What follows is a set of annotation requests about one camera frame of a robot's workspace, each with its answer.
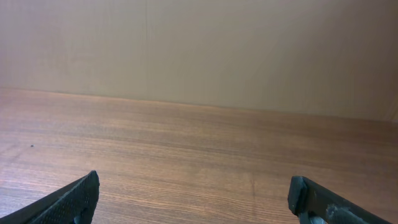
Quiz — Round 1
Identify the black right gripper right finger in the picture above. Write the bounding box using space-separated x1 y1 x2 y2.
288 176 391 224

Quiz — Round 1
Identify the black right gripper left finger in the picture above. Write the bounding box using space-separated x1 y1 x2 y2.
1 170 100 224

